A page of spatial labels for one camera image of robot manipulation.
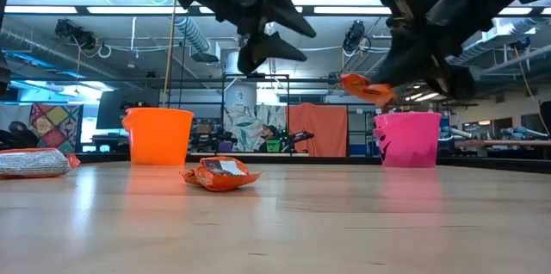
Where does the white cylindrical tank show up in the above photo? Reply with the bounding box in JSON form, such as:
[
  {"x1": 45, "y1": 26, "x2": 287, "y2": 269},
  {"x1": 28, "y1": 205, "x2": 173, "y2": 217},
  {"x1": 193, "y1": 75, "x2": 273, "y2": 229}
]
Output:
[{"x1": 226, "y1": 52, "x2": 259, "y2": 107}]

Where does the black ceiling-mounted device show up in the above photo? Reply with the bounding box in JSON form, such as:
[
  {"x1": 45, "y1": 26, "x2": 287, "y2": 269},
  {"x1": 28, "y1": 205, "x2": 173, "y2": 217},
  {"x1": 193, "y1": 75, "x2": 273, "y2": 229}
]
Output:
[
  {"x1": 344, "y1": 19, "x2": 371, "y2": 53},
  {"x1": 54, "y1": 18, "x2": 98, "y2": 51}
]

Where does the orange plastic halloween bucket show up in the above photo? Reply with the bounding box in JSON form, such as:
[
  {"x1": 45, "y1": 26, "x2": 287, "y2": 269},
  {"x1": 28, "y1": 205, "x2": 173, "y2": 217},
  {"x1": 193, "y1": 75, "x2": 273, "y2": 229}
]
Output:
[{"x1": 121, "y1": 107, "x2": 195, "y2": 166}]

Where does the grey flexible duct hose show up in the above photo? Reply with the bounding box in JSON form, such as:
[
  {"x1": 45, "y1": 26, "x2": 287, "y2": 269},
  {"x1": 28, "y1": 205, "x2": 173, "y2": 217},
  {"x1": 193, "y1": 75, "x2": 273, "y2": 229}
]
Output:
[{"x1": 174, "y1": 15, "x2": 212, "y2": 53}]

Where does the orange Reese's pack white label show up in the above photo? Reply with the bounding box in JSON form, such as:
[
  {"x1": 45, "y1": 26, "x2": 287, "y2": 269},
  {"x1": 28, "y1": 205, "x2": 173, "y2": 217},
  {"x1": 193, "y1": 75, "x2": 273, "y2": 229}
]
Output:
[{"x1": 0, "y1": 147, "x2": 82, "y2": 180}]

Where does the silver air duct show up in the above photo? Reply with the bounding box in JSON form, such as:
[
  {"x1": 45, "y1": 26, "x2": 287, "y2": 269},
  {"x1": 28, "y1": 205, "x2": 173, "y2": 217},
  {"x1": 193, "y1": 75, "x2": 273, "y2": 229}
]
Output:
[{"x1": 447, "y1": 28, "x2": 539, "y2": 68}]

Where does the white ceiling air unit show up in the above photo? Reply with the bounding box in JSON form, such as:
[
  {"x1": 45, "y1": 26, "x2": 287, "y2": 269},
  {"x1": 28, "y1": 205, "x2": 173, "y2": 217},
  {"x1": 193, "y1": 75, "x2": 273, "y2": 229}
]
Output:
[{"x1": 492, "y1": 17, "x2": 537, "y2": 42}]

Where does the black metal rack frame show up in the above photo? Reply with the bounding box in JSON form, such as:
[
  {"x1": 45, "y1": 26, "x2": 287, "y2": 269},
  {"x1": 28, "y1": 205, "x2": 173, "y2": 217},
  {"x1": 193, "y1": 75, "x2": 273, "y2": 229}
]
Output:
[{"x1": 221, "y1": 73, "x2": 290, "y2": 154}]

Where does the orange Reese's wrapper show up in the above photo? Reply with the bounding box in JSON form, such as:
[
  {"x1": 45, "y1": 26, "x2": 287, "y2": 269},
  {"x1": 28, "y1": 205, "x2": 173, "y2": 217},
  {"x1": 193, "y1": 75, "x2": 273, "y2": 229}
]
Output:
[{"x1": 180, "y1": 156, "x2": 263, "y2": 192}]

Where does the leaf-patterned cloth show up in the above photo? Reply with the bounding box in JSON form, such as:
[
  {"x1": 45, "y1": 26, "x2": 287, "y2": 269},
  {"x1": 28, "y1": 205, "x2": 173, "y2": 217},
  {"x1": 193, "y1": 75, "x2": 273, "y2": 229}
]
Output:
[{"x1": 223, "y1": 104, "x2": 288, "y2": 153}]

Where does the background wooden table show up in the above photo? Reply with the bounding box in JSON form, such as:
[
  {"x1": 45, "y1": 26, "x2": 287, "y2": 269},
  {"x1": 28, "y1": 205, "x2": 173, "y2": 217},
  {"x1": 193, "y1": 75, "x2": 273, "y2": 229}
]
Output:
[{"x1": 455, "y1": 138, "x2": 551, "y2": 150}]

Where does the pink plastic halloween bucket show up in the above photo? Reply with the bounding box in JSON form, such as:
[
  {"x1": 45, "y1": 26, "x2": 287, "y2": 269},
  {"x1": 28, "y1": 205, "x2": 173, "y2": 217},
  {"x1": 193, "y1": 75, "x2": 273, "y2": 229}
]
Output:
[{"x1": 372, "y1": 111, "x2": 443, "y2": 169}]

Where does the small orange Reese's pack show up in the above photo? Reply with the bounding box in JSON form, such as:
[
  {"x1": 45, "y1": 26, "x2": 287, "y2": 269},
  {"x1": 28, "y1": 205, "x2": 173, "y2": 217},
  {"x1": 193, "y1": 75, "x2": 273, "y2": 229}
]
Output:
[{"x1": 338, "y1": 73, "x2": 396, "y2": 109}]

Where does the colourful patchwork quilt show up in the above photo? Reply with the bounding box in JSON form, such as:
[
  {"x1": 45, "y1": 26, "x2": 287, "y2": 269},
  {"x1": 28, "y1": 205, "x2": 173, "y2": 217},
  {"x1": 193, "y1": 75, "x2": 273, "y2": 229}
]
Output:
[{"x1": 28, "y1": 102, "x2": 83, "y2": 154}]

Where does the black wall monitor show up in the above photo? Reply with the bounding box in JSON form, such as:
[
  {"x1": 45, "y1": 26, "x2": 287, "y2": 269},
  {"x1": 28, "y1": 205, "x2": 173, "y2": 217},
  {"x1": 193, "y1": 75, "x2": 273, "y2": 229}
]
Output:
[{"x1": 95, "y1": 89, "x2": 161, "y2": 131}]

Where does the orange hanging cloth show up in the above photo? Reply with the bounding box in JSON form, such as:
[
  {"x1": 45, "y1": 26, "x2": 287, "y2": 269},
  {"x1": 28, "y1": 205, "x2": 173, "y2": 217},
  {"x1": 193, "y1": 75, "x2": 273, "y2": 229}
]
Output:
[{"x1": 287, "y1": 103, "x2": 349, "y2": 158}]

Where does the black aluminium table frame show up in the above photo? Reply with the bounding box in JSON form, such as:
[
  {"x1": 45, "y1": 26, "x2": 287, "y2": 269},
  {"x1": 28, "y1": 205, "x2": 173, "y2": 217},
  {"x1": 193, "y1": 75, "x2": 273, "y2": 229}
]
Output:
[{"x1": 77, "y1": 152, "x2": 551, "y2": 174}]

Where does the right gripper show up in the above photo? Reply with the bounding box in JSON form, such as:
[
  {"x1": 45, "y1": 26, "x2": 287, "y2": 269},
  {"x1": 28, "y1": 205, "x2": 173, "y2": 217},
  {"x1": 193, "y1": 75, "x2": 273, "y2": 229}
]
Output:
[{"x1": 372, "y1": 19, "x2": 477, "y2": 101}]

